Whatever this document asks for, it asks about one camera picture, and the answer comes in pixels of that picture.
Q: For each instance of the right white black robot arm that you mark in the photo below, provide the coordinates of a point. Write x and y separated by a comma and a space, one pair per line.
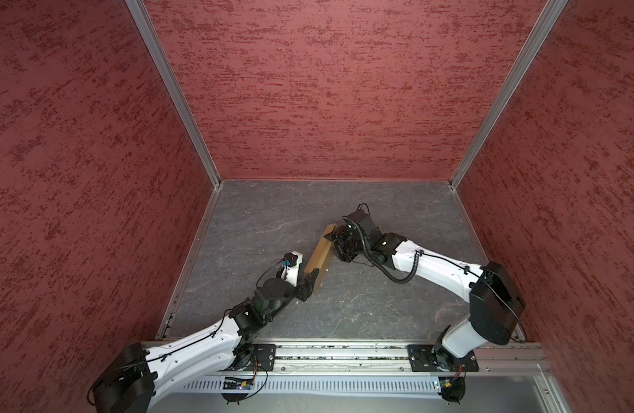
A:
495, 305

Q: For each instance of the brown cardboard box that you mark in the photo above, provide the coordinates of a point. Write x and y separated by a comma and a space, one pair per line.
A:
319, 262

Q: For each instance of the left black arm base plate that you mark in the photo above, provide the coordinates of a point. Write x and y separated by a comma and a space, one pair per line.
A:
252, 356

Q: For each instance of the right aluminium corner post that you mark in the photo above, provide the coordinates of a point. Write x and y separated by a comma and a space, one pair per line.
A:
531, 47

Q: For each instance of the left aluminium corner post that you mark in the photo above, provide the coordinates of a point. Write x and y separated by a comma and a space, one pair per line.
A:
144, 24

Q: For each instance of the aluminium front rail frame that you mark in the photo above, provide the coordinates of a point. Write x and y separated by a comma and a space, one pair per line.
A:
331, 358

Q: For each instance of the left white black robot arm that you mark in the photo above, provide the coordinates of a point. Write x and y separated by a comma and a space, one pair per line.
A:
140, 377

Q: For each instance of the aluminium corner post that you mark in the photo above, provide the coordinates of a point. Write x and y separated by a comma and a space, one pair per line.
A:
531, 47
144, 24

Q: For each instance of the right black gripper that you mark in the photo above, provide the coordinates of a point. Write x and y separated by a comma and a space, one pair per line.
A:
338, 234

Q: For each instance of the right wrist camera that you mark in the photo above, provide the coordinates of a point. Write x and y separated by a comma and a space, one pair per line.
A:
362, 227

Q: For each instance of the perforated metal cable tray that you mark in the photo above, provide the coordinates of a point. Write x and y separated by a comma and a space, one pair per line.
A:
390, 386

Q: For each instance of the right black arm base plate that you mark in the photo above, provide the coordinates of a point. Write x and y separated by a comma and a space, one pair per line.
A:
425, 359

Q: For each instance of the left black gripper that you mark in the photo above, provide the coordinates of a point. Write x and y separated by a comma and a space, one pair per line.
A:
305, 291

